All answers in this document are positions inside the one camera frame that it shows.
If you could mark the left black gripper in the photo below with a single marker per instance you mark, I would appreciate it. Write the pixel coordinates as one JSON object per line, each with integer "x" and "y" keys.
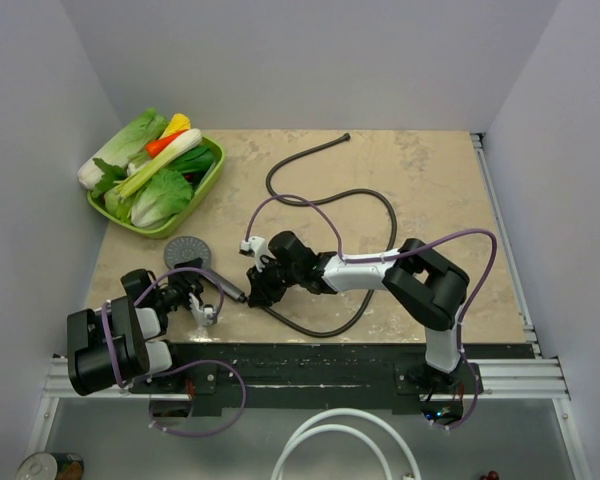
{"x": 189, "y": 283}

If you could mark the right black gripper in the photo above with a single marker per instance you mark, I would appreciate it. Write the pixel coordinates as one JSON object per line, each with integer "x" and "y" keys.
{"x": 261, "y": 291}

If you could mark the grey shower head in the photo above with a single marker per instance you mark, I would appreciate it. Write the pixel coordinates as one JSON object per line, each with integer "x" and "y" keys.
{"x": 184, "y": 249}

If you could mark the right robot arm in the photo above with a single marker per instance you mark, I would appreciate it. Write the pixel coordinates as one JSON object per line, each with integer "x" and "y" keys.
{"x": 426, "y": 284}

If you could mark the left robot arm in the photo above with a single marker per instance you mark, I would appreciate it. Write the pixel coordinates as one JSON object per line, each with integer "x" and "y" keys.
{"x": 118, "y": 342}

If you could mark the green lettuce toy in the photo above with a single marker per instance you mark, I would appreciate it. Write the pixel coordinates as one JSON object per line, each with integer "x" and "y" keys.
{"x": 166, "y": 194}

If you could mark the dark green vegetable toy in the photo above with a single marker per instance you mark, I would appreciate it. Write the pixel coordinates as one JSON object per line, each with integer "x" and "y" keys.
{"x": 196, "y": 160}

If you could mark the green plastic tray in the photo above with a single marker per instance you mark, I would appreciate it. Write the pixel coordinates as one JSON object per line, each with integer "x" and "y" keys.
{"x": 170, "y": 226}

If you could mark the orange carrot toy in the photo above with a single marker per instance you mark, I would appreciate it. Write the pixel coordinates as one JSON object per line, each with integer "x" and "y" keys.
{"x": 155, "y": 147}

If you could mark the white leek toy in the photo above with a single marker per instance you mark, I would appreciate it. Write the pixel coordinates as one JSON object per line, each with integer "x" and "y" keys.
{"x": 180, "y": 145}

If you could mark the yellow pepper toy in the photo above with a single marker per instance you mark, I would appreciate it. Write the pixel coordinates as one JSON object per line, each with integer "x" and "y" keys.
{"x": 179, "y": 122}

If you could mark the napa cabbage toy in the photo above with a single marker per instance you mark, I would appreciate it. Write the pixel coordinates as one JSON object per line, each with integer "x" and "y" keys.
{"x": 143, "y": 129}

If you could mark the tin can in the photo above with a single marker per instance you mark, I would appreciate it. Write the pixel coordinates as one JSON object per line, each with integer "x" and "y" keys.
{"x": 51, "y": 466}

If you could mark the red small object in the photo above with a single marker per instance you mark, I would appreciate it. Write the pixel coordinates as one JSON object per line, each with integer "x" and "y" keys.
{"x": 491, "y": 475}

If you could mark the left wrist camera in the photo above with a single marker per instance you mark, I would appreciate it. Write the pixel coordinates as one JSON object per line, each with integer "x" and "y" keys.
{"x": 204, "y": 314}

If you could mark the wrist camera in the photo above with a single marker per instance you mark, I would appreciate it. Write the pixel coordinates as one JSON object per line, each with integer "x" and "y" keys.
{"x": 204, "y": 314}
{"x": 255, "y": 247}

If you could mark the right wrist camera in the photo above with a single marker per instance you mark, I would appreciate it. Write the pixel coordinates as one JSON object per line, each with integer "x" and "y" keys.
{"x": 255, "y": 247}

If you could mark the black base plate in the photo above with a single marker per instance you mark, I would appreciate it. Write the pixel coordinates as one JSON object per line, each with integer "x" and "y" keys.
{"x": 297, "y": 376}

